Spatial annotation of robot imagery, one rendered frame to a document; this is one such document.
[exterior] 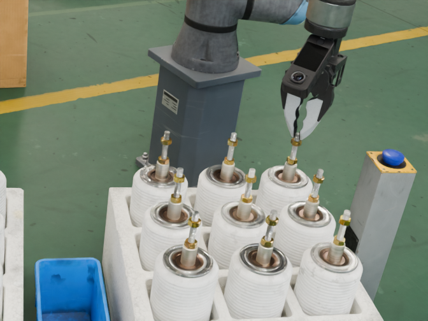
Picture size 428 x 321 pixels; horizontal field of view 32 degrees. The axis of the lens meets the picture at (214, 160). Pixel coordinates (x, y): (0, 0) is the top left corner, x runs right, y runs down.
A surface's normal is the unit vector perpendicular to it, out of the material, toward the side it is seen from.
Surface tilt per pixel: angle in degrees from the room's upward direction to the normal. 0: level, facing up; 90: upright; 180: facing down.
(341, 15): 90
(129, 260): 0
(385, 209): 90
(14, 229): 0
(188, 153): 90
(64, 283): 88
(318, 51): 31
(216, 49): 72
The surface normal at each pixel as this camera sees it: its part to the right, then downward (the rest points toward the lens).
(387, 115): 0.15, -0.85
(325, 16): -0.37, 0.42
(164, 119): -0.77, 0.21
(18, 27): 0.36, 0.51
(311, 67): -0.10, -0.53
